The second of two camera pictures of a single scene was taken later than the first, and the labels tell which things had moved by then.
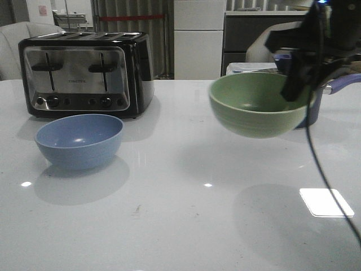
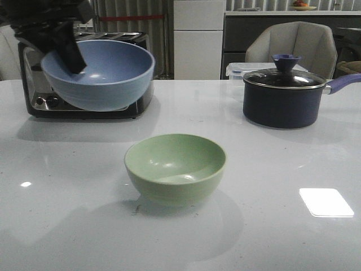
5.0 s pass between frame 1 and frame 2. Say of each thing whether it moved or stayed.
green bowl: moved
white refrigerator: stayed
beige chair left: stayed
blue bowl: moved
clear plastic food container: stayed
